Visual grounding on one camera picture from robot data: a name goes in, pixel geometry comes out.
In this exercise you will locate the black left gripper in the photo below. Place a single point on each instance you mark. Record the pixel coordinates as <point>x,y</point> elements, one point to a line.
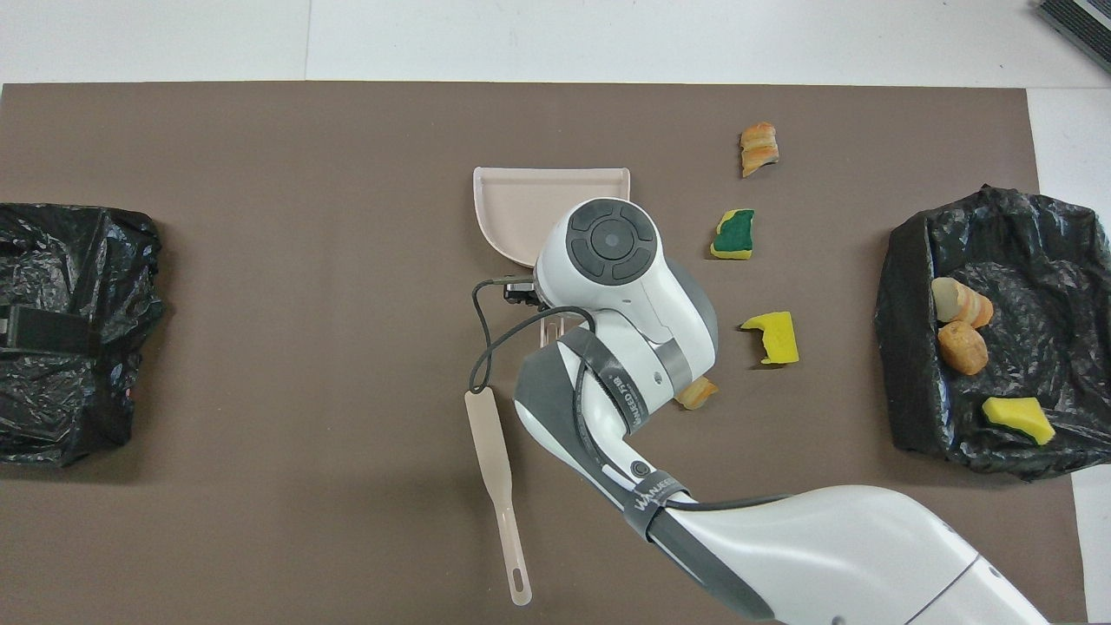
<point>48,330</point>

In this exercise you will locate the beige plastic dustpan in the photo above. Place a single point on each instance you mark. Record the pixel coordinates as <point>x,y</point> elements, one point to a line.
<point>521,208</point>

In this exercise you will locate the beige hand brush black bristles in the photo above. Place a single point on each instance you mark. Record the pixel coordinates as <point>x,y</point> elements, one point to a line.
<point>489,443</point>

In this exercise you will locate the pale crusty bread chunk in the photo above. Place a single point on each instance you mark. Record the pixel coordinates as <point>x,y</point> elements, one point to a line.
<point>959,301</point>

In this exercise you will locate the brown bread nugget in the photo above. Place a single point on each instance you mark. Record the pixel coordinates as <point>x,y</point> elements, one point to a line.
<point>963,347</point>

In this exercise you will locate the small yellow green sponge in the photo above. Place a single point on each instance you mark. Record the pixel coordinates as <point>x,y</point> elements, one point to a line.
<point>1020,419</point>

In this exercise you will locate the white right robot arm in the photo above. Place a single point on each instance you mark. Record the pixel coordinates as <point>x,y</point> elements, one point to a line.
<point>625,347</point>

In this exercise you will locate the black bag lined bin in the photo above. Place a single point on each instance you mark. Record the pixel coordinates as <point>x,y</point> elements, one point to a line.
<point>69,408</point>
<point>1041,304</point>

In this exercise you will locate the orange striped croissant piece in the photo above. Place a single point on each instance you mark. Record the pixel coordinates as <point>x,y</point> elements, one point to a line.
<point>699,395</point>
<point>759,149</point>

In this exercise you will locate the green topped yellow sponge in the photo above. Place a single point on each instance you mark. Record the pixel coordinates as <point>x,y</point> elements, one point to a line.
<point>733,233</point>

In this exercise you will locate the brown table mat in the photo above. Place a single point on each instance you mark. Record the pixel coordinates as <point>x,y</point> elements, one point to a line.
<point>347,156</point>

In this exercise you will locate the notched yellow sponge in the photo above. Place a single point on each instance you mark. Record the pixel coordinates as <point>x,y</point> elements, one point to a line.
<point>779,338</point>

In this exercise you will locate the dark ribbed vent panel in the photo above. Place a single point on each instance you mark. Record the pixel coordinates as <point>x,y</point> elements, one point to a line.
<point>1081,26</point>

